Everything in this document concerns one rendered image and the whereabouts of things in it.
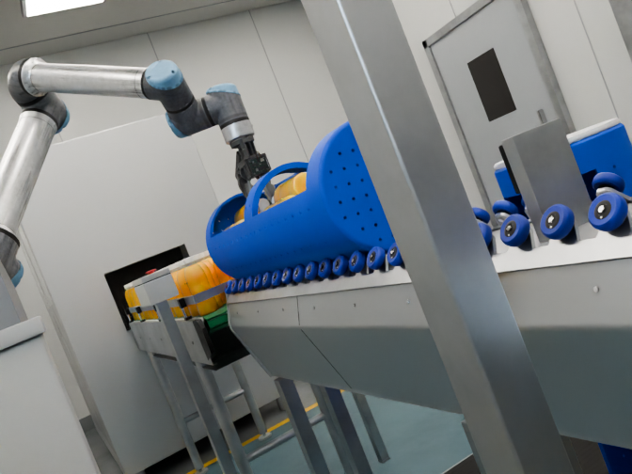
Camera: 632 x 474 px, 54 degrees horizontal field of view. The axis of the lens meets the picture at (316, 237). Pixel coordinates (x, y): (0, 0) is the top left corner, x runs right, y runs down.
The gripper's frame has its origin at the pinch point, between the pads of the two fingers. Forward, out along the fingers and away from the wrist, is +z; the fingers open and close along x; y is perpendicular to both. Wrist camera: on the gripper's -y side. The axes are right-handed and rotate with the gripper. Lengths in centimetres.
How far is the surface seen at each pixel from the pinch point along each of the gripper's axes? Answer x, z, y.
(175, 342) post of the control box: -30, 32, -47
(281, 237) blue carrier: -14.2, 10.5, 38.5
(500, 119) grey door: 327, -12, -231
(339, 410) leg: 7, 72, -19
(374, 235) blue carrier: -7, 17, 65
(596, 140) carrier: 38, 15, 85
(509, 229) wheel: -11, 20, 107
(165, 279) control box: -27.4, 10.2, -38.7
